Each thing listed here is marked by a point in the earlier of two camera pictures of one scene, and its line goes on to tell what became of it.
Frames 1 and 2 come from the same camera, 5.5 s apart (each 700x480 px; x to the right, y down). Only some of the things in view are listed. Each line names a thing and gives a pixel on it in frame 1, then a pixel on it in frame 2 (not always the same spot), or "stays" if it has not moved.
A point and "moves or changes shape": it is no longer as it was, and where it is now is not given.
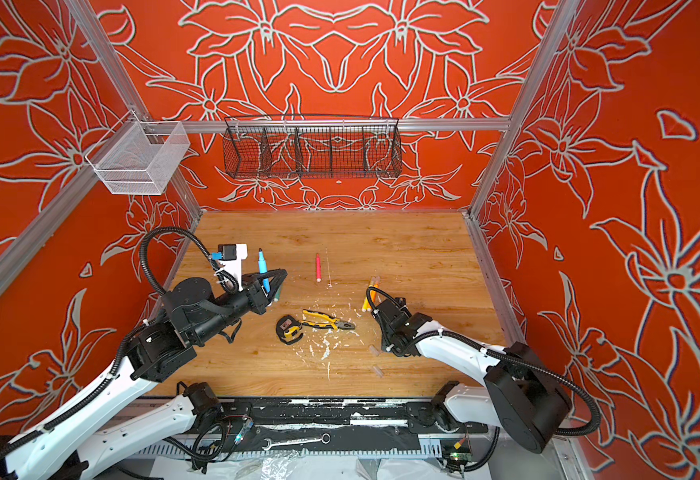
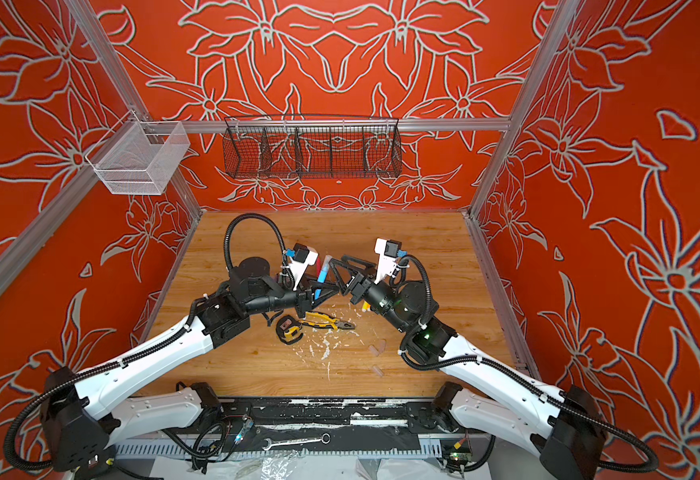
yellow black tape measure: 287,329 stays
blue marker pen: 262,265 moves or changes shape
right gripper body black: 388,342 -> 368,291
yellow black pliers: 332,324 stays
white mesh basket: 139,157 stays
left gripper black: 256,292 -> 304,297
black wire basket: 311,146 stays
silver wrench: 325,438 stays
